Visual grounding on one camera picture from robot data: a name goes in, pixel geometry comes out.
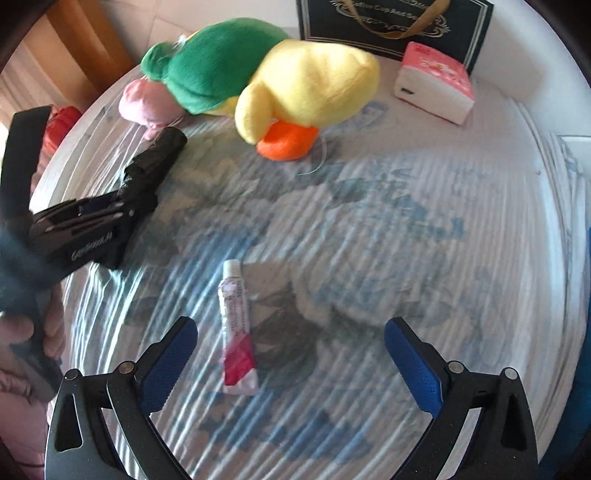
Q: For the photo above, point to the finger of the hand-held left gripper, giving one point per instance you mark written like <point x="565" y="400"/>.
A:
<point x="106" y="210"/>

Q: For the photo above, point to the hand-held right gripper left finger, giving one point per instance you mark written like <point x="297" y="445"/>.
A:
<point x="168" y="364"/>

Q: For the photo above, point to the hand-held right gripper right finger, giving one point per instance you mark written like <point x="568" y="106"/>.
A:
<point x="415" y="364"/>

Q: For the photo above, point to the black umbrella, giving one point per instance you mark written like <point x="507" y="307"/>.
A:
<point x="157" y="152"/>

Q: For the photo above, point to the white and red ointment tube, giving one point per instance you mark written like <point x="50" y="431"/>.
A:
<point x="235" y="323"/>

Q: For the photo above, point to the pink pig plush red dress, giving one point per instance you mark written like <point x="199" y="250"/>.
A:
<point x="143" y="101"/>

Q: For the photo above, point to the cloth-covered round desktop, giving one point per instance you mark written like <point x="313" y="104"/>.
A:
<point x="415" y="230"/>

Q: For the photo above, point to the person's left hand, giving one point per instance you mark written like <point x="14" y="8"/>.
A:
<point x="14" y="330"/>

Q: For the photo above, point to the red bag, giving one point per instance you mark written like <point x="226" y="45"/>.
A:
<point x="64" y="120"/>

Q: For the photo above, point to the white curtain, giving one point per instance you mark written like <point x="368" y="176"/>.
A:
<point x="21" y="83"/>

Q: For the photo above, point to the blue plastic crate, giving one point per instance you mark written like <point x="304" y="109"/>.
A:
<point x="572" y="438"/>

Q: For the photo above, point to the yellow duck plush green hat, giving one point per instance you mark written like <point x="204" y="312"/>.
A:
<point x="304" y="83"/>

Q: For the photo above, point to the pink and white tissue pack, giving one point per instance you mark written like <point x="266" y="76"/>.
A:
<point x="434" y="83"/>

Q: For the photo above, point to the black gift box gold ribbon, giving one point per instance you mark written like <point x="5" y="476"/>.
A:
<point x="461" y="32"/>

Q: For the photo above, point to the wooden frame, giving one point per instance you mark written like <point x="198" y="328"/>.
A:
<point x="83" y="37"/>

